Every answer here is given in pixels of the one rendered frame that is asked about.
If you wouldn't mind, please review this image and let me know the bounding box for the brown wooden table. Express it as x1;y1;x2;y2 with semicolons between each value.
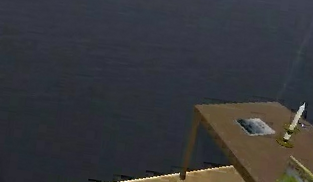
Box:
178;89;313;182

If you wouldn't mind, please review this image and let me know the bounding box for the white candle in brass holder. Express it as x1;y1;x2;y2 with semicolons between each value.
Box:
274;98;307;150

